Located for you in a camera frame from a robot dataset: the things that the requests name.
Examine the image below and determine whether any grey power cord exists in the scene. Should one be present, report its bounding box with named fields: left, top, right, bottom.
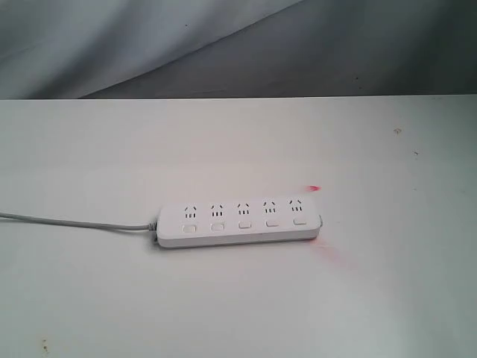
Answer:
left=0, top=211, right=159, bottom=231

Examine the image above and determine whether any white five-outlet power strip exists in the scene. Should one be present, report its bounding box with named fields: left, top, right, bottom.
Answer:
left=156, top=196, right=323, bottom=248

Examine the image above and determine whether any grey backdrop cloth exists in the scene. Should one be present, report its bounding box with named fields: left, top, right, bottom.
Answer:
left=1, top=1, right=476, bottom=99

